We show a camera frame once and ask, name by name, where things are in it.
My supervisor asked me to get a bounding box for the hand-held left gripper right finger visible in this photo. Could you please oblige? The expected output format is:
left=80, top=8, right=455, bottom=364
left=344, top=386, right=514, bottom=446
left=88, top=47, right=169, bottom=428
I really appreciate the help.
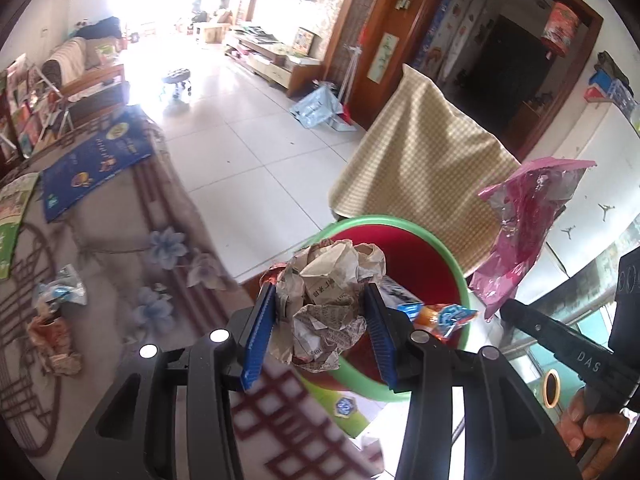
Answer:
left=362, top=282, right=583, bottom=480

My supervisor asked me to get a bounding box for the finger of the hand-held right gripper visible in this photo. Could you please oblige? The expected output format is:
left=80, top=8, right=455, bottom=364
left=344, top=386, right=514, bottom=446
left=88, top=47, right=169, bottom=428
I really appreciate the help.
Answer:
left=500, top=299, right=621, bottom=387

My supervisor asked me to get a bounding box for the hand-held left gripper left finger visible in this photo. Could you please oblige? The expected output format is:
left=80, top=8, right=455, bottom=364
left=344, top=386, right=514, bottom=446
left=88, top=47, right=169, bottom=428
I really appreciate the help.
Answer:
left=56, top=282, right=277, bottom=480

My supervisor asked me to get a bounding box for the orange snack wrapper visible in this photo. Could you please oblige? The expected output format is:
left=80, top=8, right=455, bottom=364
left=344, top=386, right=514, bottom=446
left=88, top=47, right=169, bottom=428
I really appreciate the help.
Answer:
left=397, top=302, right=478, bottom=343

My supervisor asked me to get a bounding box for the newspaper ball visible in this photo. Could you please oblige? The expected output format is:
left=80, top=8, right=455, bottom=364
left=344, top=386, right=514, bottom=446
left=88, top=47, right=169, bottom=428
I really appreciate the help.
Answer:
left=272, top=240, right=388, bottom=373

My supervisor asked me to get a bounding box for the green red watermelon bin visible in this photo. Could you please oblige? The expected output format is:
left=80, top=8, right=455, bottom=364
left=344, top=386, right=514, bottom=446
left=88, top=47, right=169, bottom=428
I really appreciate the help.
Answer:
left=300, top=215, right=471, bottom=403

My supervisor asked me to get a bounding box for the pink plastic wrapper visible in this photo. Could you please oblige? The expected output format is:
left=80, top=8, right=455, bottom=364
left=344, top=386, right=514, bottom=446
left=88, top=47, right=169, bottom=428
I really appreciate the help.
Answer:
left=470, top=156, right=598, bottom=322

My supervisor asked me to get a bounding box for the person's right hand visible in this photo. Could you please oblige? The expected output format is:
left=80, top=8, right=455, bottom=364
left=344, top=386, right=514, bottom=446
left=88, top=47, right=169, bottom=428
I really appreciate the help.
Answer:
left=557, top=390, right=636, bottom=453

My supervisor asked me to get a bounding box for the green white packet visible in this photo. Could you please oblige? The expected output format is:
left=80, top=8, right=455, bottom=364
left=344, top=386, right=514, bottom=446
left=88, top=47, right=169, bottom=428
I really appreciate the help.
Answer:
left=300, top=375, right=386, bottom=438

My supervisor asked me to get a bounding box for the beige checked chair cover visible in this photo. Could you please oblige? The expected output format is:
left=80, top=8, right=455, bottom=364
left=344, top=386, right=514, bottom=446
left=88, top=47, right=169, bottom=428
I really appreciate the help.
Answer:
left=327, top=63, right=521, bottom=278

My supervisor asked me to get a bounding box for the blue white plastic wrapper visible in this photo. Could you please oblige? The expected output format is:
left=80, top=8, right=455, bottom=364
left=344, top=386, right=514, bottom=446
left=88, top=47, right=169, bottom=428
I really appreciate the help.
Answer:
left=34, top=265, right=88, bottom=311

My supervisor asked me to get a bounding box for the brown snack wrapper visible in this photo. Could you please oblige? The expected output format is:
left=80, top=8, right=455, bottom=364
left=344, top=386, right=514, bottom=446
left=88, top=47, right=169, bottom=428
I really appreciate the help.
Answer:
left=27, top=312, right=83, bottom=376

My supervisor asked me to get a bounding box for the blue box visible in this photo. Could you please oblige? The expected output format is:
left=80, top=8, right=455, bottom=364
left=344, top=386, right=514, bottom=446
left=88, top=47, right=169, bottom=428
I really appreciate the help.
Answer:
left=587, top=67, right=638, bottom=116

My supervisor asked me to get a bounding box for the light blue plastic bag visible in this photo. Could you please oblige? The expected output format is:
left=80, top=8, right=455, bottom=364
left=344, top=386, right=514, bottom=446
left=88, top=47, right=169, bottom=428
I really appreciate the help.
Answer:
left=290, top=85, right=346, bottom=128

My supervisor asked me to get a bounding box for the blue book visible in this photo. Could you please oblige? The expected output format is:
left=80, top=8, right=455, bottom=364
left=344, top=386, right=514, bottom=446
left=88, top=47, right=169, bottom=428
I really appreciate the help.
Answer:
left=40, top=108, right=153, bottom=223

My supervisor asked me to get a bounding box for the white mop stand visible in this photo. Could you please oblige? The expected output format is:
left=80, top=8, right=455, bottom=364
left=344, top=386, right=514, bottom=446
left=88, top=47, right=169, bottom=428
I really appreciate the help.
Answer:
left=342, top=42, right=363, bottom=111

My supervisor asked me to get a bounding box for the small dark stool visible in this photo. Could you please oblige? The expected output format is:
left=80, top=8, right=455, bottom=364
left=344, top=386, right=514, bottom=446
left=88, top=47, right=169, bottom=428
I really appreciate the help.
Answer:
left=161, top=67, right=193, bottom=103

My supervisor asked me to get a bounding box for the wooden television cabinet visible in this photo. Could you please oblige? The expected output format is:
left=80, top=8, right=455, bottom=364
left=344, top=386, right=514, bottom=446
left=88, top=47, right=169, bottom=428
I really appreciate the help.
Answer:
left=225, top=25, right=323, bottom=98

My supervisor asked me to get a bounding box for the green book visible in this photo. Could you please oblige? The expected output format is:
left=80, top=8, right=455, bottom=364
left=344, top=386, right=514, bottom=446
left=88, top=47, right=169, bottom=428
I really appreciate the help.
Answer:
left=0, top=172, right=41, bottom=281

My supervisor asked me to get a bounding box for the wooden coffee table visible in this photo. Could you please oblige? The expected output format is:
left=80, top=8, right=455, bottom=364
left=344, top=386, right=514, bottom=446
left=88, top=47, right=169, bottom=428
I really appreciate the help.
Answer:
left=62, top=64, right=131, bottom=118

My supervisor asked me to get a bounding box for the red hanging lantern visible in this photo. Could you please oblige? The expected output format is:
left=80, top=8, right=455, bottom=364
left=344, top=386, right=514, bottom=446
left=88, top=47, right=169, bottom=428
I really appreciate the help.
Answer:
left=541, top=1, right=581, bottom=58

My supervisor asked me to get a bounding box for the cardboard box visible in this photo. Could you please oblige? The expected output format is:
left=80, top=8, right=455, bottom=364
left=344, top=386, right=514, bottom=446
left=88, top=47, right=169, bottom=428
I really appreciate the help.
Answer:
left=197, top=22, right=233, bottom=43

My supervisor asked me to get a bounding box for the white book rack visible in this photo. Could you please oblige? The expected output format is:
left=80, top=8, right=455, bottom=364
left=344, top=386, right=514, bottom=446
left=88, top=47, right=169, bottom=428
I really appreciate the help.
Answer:
left=0, top=52, right=73, bottom=158

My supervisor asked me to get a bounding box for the colourful printed panel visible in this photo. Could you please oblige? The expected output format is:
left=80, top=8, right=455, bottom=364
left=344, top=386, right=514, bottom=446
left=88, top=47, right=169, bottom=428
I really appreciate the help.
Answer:
left=415, top=0, right=488, bottom=86

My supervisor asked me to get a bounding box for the beige sofa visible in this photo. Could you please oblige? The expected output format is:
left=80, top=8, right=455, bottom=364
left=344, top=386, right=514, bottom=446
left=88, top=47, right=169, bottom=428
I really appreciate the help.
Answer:
left=42, top=17, right=126, bottom=86

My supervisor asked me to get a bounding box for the dark clothes pile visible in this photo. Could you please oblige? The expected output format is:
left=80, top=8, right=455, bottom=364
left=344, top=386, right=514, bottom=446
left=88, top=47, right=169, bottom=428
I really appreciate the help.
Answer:
left=77, top=16, right=123, bottom=41

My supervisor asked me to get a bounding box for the orange ring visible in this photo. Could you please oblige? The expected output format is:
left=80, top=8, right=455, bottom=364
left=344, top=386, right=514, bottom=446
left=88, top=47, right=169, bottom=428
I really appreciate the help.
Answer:
left=542, top=370, right=561, bottom=408

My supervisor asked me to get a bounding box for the colourful standing picture frame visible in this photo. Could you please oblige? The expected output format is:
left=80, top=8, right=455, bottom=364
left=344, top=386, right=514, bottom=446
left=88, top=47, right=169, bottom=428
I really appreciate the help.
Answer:
left=291, top=27, right=316, bottom=56

